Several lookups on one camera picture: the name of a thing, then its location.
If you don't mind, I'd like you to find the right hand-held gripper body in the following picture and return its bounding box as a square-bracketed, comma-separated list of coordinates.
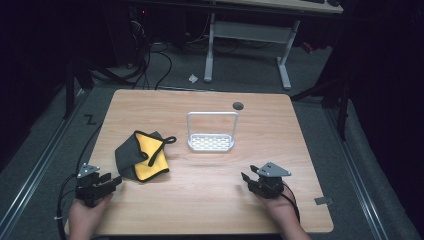
[250, 161, 293, 200]

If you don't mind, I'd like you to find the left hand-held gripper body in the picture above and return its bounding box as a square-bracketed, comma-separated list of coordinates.
[74, 162, 108, 208]

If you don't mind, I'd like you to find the grey and yellow cloth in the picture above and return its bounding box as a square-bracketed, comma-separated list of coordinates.
[114, 130, 178, 183]

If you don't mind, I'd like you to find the person's right hand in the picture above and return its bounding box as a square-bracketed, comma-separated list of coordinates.
[257, 189, 301, 232]

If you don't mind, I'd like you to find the person's left hand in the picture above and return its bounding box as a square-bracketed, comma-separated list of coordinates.
[67, 193, 114, 240]

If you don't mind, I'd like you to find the white metal rack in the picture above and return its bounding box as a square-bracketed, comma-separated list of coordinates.
[186, 111, 240, 153]

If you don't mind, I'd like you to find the grey tape piece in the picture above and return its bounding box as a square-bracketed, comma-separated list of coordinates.
[314, 196, 335, 206]

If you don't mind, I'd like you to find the black metal stand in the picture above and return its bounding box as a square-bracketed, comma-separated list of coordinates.
[62, 54, 96, 120]
[289, 74, 352, 142]

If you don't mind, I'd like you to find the desk with white legs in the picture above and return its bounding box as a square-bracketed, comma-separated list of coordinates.
[199, 0, 344, 91]

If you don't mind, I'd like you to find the dark computer tower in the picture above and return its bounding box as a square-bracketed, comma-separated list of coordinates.
[103, 4, 153, 68]

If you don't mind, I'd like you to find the right hand-held gripper cable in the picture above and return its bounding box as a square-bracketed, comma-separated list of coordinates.
[279, 183, 302, 224]

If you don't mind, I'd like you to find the hand-held gripper cable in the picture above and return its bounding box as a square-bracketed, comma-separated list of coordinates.
[55, 173, 79, 240]
[279, 183, 302, 224]

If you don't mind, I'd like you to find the left hand-held gripper cable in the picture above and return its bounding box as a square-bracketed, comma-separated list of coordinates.
[55, 173, 79, 240]

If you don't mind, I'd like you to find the black cable beside table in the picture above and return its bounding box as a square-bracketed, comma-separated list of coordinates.
[75, 123, 104, 174]

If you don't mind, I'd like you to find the metal floor rail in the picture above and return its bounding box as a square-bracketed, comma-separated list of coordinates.
[0, 88, 89, 239]
[323, 107, 390, 240]

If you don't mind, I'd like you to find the black floor cable bundle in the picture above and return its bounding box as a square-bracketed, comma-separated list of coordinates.
[89, 39, 174, 91]

